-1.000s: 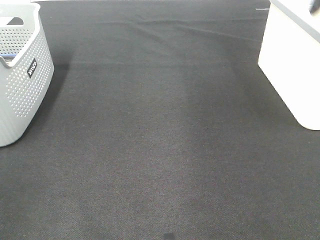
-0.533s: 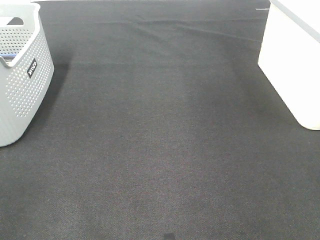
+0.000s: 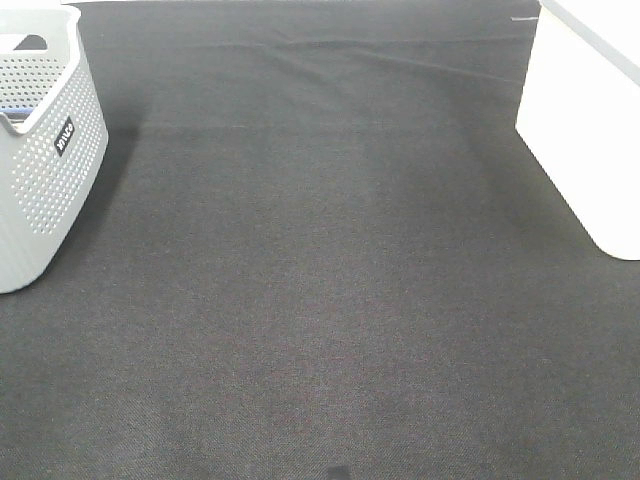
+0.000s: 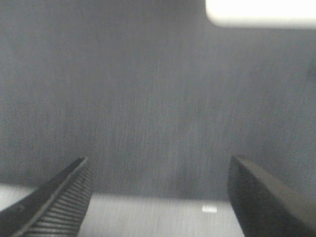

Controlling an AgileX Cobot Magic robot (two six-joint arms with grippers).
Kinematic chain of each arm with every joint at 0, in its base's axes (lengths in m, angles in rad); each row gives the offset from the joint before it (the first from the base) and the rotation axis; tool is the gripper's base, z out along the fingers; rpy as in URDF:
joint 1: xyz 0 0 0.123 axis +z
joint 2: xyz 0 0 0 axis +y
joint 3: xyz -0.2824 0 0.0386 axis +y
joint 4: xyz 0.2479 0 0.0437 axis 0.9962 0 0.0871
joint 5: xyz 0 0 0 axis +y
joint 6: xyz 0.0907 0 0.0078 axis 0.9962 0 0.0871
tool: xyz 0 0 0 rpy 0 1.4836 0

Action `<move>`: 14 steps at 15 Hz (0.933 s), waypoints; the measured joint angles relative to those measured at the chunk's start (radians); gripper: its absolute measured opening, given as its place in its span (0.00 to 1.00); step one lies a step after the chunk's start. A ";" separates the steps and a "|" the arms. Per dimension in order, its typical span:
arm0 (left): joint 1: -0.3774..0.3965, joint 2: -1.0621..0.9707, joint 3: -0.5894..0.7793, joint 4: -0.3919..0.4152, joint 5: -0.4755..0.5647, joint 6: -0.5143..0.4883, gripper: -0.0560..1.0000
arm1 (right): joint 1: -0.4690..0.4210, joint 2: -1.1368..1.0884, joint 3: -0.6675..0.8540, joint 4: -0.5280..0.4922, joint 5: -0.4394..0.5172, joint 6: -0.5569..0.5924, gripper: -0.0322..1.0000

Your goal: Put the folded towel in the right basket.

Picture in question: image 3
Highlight black table cloth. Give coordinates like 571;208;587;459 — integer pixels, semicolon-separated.
1;1;639;479

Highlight grey perforated plastic basket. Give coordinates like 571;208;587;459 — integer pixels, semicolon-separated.
1;1;109;293

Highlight white plastic basket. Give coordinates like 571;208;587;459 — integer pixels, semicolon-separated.
515;1;639;261

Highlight blue towel in grey basket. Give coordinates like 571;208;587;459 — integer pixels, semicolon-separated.
0;105;34;123

